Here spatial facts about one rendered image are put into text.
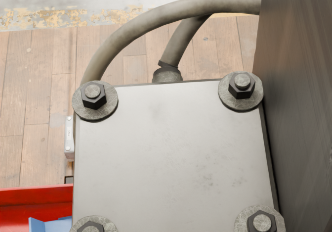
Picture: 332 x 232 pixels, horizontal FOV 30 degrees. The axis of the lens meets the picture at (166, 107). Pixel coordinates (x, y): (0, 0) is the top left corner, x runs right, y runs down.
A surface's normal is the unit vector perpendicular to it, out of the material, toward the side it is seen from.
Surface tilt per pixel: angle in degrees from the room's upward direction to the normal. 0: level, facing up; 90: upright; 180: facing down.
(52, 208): 0
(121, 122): 0
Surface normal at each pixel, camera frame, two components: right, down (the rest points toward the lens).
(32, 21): -0.04, -0.53
